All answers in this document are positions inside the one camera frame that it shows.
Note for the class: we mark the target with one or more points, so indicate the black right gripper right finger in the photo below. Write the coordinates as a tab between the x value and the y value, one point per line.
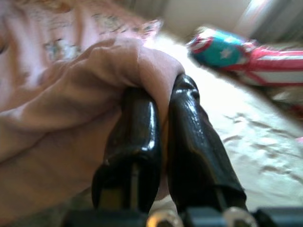
196	153

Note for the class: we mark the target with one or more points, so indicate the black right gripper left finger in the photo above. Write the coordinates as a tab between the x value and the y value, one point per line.
135	146

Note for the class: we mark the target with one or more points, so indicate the pink cartoon bear blanket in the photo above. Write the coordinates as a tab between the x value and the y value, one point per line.
59	106

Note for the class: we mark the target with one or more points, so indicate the bed with beige floral sheet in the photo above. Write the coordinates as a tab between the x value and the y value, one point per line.
260	142

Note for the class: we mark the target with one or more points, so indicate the star and stripes bolster pillow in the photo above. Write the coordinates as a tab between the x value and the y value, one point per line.
220	52

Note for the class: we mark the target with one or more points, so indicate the grey curtain with pink sheer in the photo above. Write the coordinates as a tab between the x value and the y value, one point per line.
277	19

